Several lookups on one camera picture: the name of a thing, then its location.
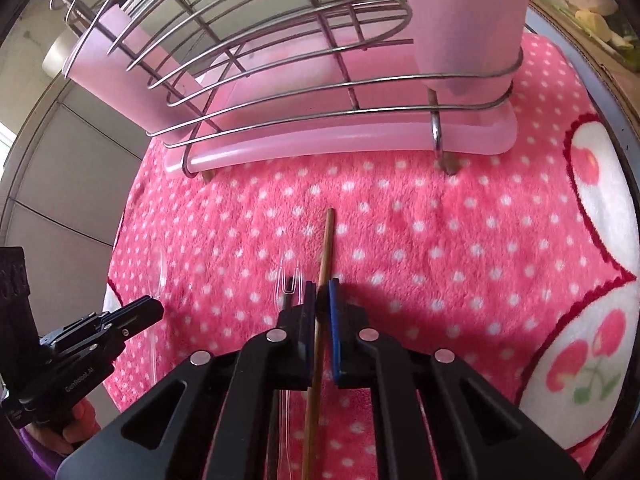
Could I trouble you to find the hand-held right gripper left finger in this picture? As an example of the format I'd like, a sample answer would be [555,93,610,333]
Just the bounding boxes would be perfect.
[57,280,318,480]

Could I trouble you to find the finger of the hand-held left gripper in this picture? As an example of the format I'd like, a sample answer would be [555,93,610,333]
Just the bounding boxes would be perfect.
[102,296,165,339]

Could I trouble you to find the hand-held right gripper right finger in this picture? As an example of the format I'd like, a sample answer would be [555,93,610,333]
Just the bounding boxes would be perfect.
[327,278,586,480]

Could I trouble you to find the clear plastic fork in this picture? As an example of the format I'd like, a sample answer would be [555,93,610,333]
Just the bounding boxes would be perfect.
[275,252,305,480]

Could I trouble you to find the clear plastic spoon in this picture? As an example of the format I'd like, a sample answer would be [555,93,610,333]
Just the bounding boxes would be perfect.
[147,250,171,391]

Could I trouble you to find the wooden chopstick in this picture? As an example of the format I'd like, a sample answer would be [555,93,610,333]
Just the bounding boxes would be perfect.
[300,208,337,480]

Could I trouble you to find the person's left hand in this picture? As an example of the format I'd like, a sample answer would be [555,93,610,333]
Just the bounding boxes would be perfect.
[27,400,102,456]

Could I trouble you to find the pink polka dot blanket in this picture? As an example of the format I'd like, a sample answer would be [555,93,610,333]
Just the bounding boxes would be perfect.
[102,35,640,480]

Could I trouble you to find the grey kitchen cabinets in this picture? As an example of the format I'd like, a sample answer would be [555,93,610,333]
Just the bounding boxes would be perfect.
[0,10,151,341]

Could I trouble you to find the pink plastic drip tray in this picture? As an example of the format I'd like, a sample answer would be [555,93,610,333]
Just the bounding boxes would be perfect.
[162,40,518,178]

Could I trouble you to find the pink plastic utensil cup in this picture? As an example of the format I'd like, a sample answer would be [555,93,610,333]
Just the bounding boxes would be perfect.
[400,0,531,98]
[62,4,221,143]

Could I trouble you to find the metal wire utensil rack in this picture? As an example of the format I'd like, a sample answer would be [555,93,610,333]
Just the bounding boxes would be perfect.
[35,0,524,181]

